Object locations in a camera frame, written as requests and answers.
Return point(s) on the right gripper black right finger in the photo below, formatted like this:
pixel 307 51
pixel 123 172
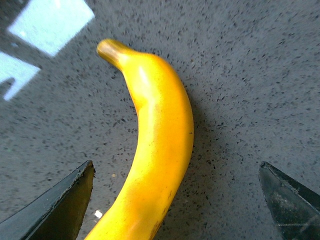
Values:
pixel 295 209

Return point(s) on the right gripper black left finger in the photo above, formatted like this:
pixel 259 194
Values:
pixel 58 213

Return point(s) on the yellow banana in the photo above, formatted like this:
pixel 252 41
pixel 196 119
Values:
pixel 164 145

